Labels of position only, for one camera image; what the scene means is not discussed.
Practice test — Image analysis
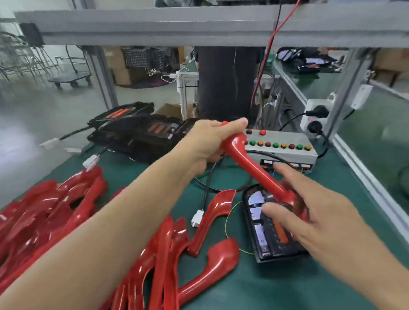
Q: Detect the person's left hand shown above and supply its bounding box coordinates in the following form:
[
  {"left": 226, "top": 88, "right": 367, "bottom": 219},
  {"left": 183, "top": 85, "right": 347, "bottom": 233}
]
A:
[{"left": 180, "top": 114, "right": 250, "bottom": 173}]

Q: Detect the person's right hand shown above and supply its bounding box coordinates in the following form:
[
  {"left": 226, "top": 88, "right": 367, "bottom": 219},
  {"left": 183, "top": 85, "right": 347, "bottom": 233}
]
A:
[{"left": 258, "top": 162, "right": 389, "bottom": 280}]

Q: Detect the red curved lens cover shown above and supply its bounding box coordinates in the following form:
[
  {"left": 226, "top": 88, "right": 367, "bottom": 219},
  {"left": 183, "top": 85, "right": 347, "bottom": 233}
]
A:
[{"left": 215, "top": 123, "right": 313, "bottom": 221}]

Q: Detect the pile of black lamp housings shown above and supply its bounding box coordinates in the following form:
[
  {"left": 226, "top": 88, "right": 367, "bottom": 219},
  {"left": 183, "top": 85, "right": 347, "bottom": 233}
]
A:
[{"left": 40, "top": 95, "right": 201, "bottom": 177}]

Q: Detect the black tail light assembly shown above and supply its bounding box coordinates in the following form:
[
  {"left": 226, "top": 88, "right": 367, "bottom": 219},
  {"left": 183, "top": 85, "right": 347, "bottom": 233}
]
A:
[{"left": 185, "top": 147, "right": 316, "bottom": 267}]

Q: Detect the person's left forearm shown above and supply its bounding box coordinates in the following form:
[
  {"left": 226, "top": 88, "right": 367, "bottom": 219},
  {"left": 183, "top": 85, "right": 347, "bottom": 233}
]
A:
[{"left": 0, "top": 142, "right": 205, "bottom": 310}]

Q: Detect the low open cardboard carton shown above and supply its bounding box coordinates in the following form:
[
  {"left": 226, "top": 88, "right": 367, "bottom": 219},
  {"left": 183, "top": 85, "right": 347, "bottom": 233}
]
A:
[{"left": 154, "top": 103, "right": 184, "bottom": 119}]

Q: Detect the white metal stand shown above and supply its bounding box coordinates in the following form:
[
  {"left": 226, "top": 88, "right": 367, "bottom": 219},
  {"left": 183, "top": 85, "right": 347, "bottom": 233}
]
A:
[{"left": 174, "top": 70, "right": 199, "bottom": 119}]

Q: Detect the beige test button box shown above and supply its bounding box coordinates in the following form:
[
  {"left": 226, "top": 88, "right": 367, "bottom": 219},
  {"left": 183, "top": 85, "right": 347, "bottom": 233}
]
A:
[{"left": 241, "top": 128, "right": 321, "bottom": 174}]

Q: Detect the black mesh basket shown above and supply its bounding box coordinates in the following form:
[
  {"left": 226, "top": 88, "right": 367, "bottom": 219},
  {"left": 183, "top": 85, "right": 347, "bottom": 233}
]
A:
[{"left": 120, "top": 46, "right": 173, "bottom": 72}]

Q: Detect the white power strip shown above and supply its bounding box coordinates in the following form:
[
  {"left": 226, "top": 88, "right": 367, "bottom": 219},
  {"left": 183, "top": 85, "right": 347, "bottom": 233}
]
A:
[{"left": 300, "top": 97, "right": 335, "bottom": 137}]

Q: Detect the large cardboard box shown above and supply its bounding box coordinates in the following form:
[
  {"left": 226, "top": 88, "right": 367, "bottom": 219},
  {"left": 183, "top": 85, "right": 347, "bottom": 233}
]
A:
[{"left": 102, "top": 47, "right": 156, "bottom": 88}]

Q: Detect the flat platform trolley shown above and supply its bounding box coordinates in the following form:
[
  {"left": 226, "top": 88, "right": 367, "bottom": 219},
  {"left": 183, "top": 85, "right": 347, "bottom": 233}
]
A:
[{"left": 49, "top": 46, "right": 95, "bottom": 90}]

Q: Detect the pile of red lens covers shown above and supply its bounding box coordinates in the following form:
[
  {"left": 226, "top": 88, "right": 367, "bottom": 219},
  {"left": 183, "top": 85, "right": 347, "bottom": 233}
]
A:
[{"left": 0, "top": 162, "right": 245, "bottom": 310}]

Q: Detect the group of metal chairs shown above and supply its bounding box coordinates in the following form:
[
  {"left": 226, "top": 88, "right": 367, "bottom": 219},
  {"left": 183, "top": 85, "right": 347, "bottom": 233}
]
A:
[{"left": 0, "top": 29, "right": 54, "bottom": 91}]

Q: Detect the red power cable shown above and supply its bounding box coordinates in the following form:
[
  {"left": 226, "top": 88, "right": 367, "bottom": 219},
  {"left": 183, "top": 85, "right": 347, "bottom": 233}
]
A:
[{"left": 251, "top": 0, "right": 302, "bottom": 111}]

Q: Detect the aluminium workstation frame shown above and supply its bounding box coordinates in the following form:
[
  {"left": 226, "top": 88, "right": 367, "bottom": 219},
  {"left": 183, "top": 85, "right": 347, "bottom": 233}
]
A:
[{"left": 8, "top": 0, "right": 409, "bottom": 147}]

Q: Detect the white switch box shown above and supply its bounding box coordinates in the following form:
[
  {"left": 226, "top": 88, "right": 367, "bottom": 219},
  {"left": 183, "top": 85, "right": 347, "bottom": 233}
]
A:
[{"left": 350, "top": 82, "right": 375, "bottom": 111}]

